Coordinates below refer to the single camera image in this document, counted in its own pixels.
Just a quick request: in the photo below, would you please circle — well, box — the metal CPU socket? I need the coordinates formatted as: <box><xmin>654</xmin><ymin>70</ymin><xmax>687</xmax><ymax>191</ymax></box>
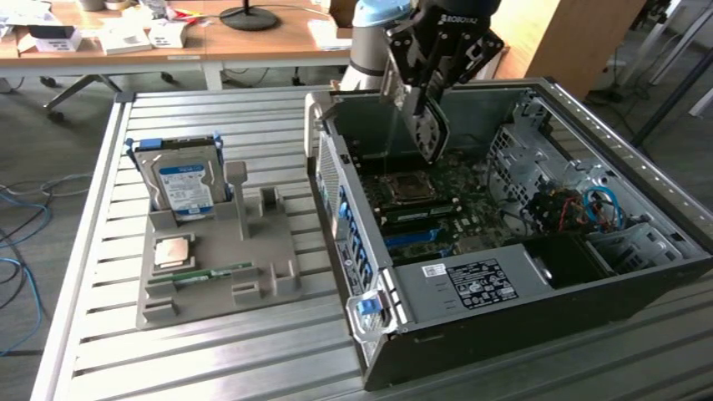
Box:
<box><xmin>379</xmin><ymin>170</ymin><xmax>439</xmax><ymax>206</ymax></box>

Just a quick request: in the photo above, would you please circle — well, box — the grey leg with casters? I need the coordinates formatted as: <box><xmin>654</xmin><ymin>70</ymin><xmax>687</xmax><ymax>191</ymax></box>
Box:
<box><xmin>41</xmin><ymin>74</ymin><xmax>125</xmax><ymax>123</ymax></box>

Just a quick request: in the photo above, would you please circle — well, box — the open black PC case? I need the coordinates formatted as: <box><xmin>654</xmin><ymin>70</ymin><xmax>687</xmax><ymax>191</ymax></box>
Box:
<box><xmin>302</xmin><ymin>77</ymin><xmax>713</xmax><ymax>392</ymax></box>

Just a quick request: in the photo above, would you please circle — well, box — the red yellow packet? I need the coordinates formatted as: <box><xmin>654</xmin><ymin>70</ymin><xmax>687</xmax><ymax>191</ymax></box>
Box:
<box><xmin>165</xmin><ymin>7</ymin><xmax>202</xmax><ymax>25</ymax></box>

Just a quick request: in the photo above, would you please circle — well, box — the grey floor cable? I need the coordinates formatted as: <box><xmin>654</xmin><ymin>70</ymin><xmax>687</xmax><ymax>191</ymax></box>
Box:
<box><xmin>0</xmin><ymin>173</ymin><xmax>94</xmax><ymax>200</ymax></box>

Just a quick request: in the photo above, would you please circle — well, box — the red wire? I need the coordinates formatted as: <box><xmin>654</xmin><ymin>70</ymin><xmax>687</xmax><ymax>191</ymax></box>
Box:
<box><xmin>558</xmin><ymin>195</ymin><xmax>587</xmax><ymax>231</ymax></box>

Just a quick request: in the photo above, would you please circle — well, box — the flat white box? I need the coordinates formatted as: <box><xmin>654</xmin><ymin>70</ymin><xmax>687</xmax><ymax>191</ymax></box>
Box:
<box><xmin>98</xmin><ymin>24</ymin><xmax>153</xmax><ymax>56</ymax></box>

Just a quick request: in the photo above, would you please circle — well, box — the black monitor stand base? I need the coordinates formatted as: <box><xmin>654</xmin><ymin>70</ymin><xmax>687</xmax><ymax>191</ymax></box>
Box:
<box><xmin>218</xmin><ymin>0</ymin><xmax>283</xmax><ymax>31</ymax></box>

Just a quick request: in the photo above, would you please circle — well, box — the grey parts rack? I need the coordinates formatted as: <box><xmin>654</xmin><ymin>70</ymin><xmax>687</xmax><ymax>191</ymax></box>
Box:
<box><xmin>134</xmin><ymin>160</ymin><xmax>306</xmax><ymax>333</ymax></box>

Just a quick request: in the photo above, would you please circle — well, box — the small white box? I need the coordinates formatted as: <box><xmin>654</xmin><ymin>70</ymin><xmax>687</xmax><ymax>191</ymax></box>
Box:
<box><xmin>147</xmin><ymin>19</ymin><xmax>189</xmax><ymax>50</ymax></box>

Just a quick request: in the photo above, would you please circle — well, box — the green RAM stick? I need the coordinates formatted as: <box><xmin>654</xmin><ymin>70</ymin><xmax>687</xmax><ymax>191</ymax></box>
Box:
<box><xmin>146</xmin><ymin>261</ymin><xmax>254</xmax><ymax>288</ymax></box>
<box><xmin>389</xmin><ymin>204</ymin><xmax>455</xmax><ymax>222</ymax></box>

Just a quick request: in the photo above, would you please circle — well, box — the white paper stack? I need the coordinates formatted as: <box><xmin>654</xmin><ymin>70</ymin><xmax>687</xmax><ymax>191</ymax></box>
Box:
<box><xmin>307</xmin><ymin>18</ymin><xmax>353</xmax><ymax>52</ymax></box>

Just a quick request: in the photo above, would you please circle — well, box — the blue floor cable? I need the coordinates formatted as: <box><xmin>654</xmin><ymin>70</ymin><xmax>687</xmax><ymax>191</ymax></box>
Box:
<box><xmin>0</xmin><ymin>185</ymin><xmax>54</xmax><ymax>357</ymax></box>

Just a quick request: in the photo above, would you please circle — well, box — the green motherboard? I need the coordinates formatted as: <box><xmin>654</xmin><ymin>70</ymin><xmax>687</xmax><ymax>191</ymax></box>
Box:
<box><xmin>355</xmin><ymin>148</ymin><xmax>539</xmax><ymax>258</ymax></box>

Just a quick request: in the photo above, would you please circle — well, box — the wooden desk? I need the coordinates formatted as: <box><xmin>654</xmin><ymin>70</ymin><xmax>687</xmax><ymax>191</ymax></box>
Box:
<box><xmin>0</xmin><ymin>0</ymin><xmax>511</xmax><ymax>91</ymax></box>

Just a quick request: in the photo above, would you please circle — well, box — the silver disk bay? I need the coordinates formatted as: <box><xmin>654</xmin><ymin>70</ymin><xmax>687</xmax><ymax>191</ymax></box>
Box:
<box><xmin>583</xmin><ymin>222</ymin><xmax>689</xmax><ymax>275</ymax></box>

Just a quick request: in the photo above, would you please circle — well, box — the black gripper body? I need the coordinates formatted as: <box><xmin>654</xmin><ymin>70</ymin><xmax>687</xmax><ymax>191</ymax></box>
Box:
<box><xmin>415</xmin><ymin>0</ymin><xmax>501</xmax><ymax>87</ymax></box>

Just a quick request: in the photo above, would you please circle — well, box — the black and white box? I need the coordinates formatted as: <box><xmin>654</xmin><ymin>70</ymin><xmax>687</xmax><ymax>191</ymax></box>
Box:
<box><xmin>14</xmin><ymin>23</ymin><xmax>83</xmax><ymax>54</ymax></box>

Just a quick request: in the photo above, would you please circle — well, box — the blue expansion slot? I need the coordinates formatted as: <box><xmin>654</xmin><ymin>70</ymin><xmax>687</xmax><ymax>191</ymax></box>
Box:
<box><xmin>382</xmin><ymin>231</ymin><xmax>442</xmax><ymax>248</ymax></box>

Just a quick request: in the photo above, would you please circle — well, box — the hard disk with blue carrier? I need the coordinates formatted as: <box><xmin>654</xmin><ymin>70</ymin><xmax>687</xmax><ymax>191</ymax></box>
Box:
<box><xmin>122</xmin><ymin>131</ymin><xmax>225</xmax><ymax>223</ymax></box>

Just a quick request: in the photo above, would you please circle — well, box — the blue disk wire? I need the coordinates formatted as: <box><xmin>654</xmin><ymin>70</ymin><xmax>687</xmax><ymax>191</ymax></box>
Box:
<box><xmin>581</xmin><ymin>185</ymin><xmax>626</xmax><ymax>234</ymax></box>

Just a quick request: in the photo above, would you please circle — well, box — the pile of papers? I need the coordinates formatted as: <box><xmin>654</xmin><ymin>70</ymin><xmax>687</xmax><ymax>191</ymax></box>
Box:
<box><xmin>0</xmin><ymin>0</ymin><xmax>63</xmax><ymax>27</ymax></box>

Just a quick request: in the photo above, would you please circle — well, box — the black GPU graphics card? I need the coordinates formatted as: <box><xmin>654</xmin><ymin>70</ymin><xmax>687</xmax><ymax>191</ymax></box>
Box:
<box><xmin>377</xmin><ymin>62</ymin><xmax>451</xmax><ymax>165</ymax></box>

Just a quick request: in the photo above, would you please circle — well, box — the wooden cabinet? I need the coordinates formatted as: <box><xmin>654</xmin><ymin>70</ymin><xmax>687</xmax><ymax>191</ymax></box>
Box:
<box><xmin>522</xmin><ymin>0</ymin><xmax>650</xmax><ymax>101</ymax></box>

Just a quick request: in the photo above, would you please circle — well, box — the copper-topped CPU chip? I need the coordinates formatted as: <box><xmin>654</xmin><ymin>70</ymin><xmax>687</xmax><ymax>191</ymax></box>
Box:
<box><xmin>153</xmin><ymin>237</ymin><xmax>191</xmax><ymax>269</ymax></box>

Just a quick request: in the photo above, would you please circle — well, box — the grey power supply unit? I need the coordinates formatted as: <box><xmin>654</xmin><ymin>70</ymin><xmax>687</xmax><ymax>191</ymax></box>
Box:
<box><xmin>390</xmin><ymin>243</ymin><xmax>558</xmax><ymax>326</ymax></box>

